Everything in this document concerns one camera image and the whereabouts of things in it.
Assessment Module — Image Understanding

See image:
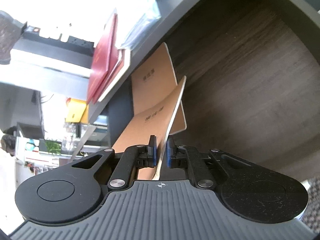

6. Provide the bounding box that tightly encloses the yellow plastic basket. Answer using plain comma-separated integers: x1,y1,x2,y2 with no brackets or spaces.
65,99,89,124

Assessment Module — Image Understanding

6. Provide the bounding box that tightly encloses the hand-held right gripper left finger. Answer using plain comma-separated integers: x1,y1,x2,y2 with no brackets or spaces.
72,135,160,191

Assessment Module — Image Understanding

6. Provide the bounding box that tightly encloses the dark wood drawer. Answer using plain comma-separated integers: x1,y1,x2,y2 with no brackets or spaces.
160,4,320,184

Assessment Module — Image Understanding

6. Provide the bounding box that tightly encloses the dark wood drawer cabinet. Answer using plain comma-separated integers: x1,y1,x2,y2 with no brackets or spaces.
86,0,320,185

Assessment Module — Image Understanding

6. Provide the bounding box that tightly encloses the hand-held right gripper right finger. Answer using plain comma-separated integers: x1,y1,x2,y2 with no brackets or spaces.
166,135,253,189

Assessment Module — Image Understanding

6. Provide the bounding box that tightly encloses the kraft paper notebook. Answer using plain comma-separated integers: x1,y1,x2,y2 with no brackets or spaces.
111,76,188,181
130,42,188,134

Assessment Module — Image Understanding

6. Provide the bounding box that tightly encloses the small red certificate folder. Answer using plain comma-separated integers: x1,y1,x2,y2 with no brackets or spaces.
86,50,125,105

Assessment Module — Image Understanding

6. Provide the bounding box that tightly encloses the dark patterned cloth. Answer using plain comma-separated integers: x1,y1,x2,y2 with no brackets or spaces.
0,10,28,66
299,176,320,232

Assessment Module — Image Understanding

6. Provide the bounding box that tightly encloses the black power strip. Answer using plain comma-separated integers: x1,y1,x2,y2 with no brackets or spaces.
21,25,94,56

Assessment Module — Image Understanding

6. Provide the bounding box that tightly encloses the large red certificate folder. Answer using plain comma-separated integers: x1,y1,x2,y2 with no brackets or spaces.
90,12,118,87

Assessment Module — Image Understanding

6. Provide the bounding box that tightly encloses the white charger plug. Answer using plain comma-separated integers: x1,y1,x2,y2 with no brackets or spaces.
55,26,70,42
41,26,55,41

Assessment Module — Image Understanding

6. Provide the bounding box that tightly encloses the tall grey standing appliance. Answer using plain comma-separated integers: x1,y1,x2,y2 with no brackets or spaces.
0,39,94,91

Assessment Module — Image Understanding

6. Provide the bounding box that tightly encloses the green plant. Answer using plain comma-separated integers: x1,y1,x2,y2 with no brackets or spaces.
44,139,62,155

